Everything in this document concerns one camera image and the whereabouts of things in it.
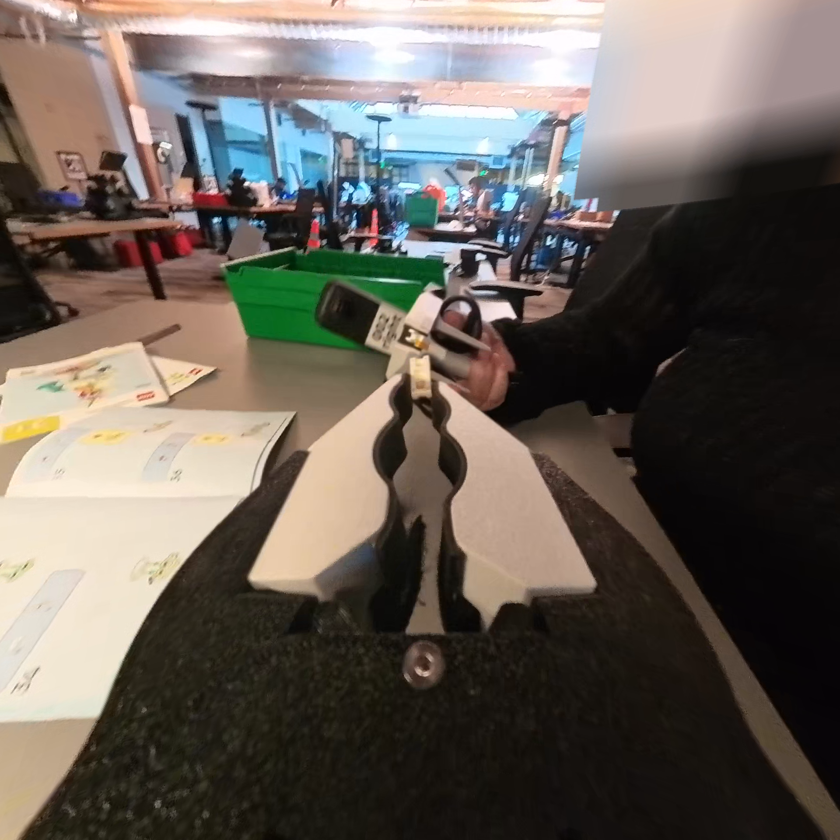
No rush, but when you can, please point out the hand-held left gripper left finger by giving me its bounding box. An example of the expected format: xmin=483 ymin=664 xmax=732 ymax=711
xmin=248 ymin=381 xmax=416 ymax=603

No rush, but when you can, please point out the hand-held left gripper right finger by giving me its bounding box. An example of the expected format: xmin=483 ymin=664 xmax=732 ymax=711
xmin=425 ymin=382 xmax=599 ymax=632

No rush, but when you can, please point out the person's right forearm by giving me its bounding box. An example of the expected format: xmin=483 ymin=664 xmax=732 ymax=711
xmin=489 ymin=314 xmax=697 ymax=427

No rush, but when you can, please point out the colourful printed lego leaflet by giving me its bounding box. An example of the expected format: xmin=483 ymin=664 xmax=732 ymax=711
xmin=0 ymin=341 xmax=173 ymax=445

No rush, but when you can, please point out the person's right hand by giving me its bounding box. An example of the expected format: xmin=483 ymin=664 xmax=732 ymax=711
xmin=456 ymin=320 xmax=521 ymax=412

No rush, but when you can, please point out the green plastic bin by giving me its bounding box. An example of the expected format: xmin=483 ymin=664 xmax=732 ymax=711
xmin=222 ymin=248 xmax=448 ymax=353

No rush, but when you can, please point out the grey board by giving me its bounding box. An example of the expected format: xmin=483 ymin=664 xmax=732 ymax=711
xmin=226 ymin=220 xmax=265 ymax=261

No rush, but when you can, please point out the green crate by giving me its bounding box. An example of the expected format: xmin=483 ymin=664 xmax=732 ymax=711
xmin=403 ymin=190 xmax=442 ymax=228

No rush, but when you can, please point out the dark long table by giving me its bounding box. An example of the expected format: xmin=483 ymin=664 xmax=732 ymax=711
xmin=192 ymin=199 xmax=327 ymax=252

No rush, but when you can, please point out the black office chair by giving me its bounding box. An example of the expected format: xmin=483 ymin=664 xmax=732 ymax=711
xmin=459 ymin=197 xmax=553 ymax=280
xmin=469 ymin=280 xmax=547 ymax=324
xmin=0 ymin=220 xmax=68 ymax=342

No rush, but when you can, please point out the white paper sheet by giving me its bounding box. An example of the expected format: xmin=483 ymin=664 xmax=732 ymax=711
xmin=154 ymin=356 xmax=218 ymax=399

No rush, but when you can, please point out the open instruction booklet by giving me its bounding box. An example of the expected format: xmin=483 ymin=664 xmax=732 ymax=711
xmin=0 ymin=407 xmax=298 ymax=724

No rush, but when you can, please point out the person in black sweater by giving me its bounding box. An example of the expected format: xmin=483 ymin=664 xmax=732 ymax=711
xmin=564 ymin=190 xmax=840 ymax=802

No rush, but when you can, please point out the wooden desk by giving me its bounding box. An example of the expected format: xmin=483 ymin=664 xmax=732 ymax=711
xmin=543 ymin=217 xmax=616 ymax=291

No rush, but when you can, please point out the wooden table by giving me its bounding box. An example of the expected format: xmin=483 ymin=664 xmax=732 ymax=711
xmin=10 ymin=217 xmax=185 ymax=301

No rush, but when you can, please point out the wooden pillar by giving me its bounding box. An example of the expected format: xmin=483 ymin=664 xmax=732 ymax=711
xmin=98 ymin=29 xmax=166 ymax=201

